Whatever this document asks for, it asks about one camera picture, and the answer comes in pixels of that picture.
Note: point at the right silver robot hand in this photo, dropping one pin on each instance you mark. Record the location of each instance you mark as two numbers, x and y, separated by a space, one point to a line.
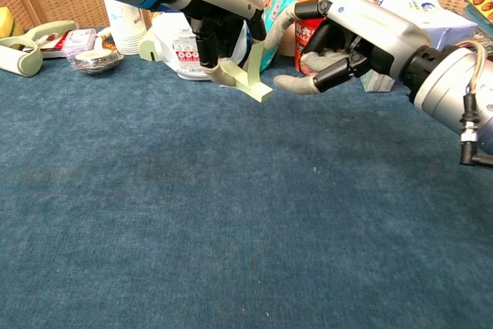
377 24

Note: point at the stack of white paper cups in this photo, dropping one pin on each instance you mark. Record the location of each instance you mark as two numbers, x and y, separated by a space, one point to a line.
129 32

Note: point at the white and red carton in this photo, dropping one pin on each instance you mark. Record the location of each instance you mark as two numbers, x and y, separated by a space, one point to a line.
54 45

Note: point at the green lint roller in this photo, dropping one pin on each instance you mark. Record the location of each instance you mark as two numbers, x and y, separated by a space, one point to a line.
23 61

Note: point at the yellow sponge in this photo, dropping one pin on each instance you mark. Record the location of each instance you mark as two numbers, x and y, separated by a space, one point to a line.
5 22

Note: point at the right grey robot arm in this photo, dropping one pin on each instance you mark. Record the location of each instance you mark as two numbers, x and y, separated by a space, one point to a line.
443 82

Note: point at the small round glass jar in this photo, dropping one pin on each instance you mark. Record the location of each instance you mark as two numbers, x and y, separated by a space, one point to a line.
96 61

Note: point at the small brown snack packet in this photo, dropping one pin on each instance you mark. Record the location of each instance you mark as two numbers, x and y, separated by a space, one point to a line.
109 45

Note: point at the blue table cloth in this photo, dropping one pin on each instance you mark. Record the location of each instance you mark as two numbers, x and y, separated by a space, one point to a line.
231 209

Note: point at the clear purple plastic box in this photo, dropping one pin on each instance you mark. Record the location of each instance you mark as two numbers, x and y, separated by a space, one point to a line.
79 42

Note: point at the pale green holder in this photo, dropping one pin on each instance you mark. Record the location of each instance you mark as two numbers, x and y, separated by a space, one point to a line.
148 49

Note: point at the green tea bottle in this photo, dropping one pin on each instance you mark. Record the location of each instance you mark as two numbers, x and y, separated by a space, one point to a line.
486 39

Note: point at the white round tub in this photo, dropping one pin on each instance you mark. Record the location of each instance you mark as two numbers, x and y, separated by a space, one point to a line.
175 48

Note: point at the red lidded can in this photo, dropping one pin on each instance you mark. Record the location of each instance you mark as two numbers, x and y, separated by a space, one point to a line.
302 42

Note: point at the white blue tissue pack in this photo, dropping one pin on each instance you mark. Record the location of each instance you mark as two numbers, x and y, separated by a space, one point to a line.
443 21

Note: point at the white long box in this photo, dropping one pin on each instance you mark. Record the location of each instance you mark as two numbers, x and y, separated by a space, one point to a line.
377 82

